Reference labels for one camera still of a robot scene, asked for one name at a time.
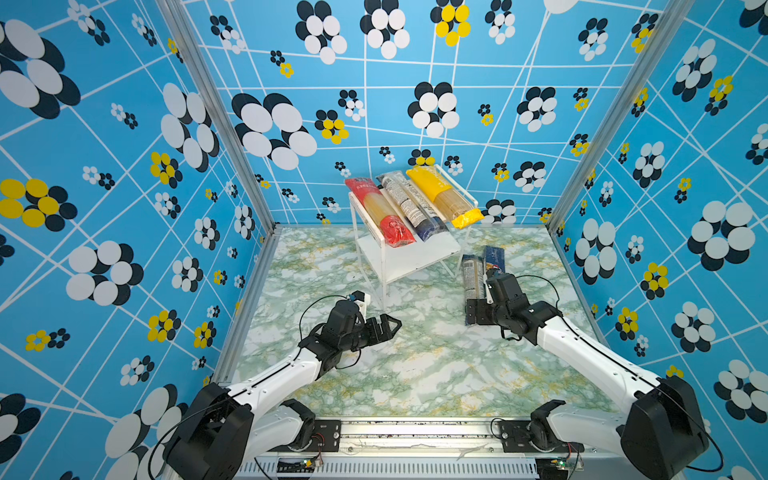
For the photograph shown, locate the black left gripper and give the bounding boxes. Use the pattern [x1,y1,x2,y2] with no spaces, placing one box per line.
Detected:
[339,313,402,354]

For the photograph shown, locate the clear dark spaghetti bag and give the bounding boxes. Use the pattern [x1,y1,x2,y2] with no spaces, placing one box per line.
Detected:
[461,254,486,305]

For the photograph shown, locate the red spaghetti bag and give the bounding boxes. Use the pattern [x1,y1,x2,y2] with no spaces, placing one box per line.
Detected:
[345,178,415,248]

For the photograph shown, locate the clear blue spaghetti bag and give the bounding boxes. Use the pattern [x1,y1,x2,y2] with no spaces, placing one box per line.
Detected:
[377,171,447,242]

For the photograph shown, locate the yellow spaghetti bag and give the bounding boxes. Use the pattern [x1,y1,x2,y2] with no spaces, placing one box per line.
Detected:
[406,166,484,229]

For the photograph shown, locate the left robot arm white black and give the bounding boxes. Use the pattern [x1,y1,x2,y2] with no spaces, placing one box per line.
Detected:
[158,291,402,479]

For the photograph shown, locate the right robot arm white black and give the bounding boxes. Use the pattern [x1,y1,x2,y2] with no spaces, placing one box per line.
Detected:
[463,269,716,479]

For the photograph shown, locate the white metal two-tier shelf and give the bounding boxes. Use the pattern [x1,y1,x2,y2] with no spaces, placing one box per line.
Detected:
[347,166,479,305]

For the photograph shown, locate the dark blue spaghetti box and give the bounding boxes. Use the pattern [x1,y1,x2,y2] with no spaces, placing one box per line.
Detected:
[483,246,506,282]

